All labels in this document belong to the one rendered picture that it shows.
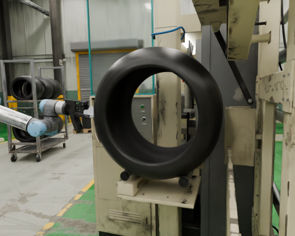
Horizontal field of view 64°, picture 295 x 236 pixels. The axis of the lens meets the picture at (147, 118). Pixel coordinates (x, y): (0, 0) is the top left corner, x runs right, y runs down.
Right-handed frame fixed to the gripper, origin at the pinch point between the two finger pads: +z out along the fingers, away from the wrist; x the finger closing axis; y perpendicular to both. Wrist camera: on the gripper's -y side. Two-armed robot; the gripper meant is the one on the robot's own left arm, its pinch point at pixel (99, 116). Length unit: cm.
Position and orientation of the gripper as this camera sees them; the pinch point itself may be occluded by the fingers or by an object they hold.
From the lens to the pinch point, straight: 123.6
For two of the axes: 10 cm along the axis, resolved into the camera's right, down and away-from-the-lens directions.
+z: 9.5, 1.3, -3.0
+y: 0.8, -9.9, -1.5
